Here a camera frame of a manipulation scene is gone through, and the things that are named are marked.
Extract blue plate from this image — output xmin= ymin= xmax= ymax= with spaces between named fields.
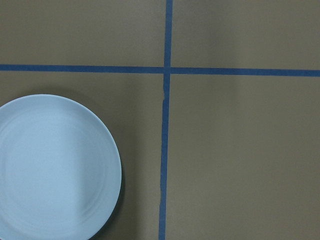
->
xmin=0 ymin=94 xmax=122 ymax=240

